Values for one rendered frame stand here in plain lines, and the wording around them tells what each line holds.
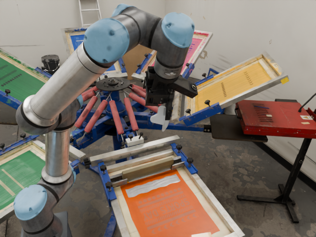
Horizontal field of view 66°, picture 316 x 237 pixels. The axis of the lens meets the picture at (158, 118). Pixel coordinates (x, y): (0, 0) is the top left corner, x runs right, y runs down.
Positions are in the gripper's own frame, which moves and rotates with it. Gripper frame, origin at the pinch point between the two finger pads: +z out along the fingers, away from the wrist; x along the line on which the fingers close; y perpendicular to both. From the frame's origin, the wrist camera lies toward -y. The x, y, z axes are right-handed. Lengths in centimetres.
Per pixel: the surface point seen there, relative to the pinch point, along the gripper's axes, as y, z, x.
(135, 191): 2, 86, 0
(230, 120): -95, 109, -65
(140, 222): 1, 77, 21
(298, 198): -187, 176, -4
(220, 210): -43, 68, 21
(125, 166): 6, 94, -20
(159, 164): -15, 81, -15
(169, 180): -21, 86, -5
